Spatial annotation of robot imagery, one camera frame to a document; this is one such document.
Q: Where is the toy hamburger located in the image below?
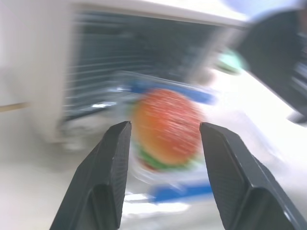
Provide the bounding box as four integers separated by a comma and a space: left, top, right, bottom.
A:
130, 88, 205, 173

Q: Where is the tan wooden strip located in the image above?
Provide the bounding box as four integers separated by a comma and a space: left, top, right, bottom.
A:
0, 102, 32, 112

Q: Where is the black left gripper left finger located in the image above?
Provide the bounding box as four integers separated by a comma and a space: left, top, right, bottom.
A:
49, 121, 132, 230

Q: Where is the mint green round object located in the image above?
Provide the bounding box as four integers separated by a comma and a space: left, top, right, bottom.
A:
217, 47, 248, 75

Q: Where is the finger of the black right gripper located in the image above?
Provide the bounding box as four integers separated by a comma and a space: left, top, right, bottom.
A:
239, 9, 307, 124

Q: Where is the packaged toy burger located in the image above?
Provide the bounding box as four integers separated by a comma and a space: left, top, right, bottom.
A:
115, 70, 218, 206

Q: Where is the white toaster oven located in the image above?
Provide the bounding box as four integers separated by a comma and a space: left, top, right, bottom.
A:
31, 0, 251, 150

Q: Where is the metal wire oven rack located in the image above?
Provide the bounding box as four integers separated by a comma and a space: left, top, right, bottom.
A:
64, 14, 168, 120

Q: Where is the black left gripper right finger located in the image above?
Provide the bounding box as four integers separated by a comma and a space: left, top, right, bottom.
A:
200, 122, 307, 230

